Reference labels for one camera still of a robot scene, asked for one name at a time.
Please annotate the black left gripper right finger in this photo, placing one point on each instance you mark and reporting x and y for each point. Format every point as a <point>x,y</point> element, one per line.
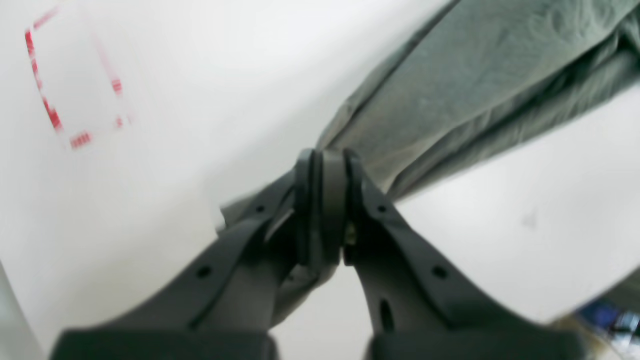
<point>421,306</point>

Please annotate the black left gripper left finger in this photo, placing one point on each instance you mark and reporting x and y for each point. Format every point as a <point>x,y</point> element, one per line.
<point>223,304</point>

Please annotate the dark grey t-shirt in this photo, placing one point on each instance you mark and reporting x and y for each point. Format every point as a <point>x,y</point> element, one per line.
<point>481,78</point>

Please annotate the red tape rectangle marking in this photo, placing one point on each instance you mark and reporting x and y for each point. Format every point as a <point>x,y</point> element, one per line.
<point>81,90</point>

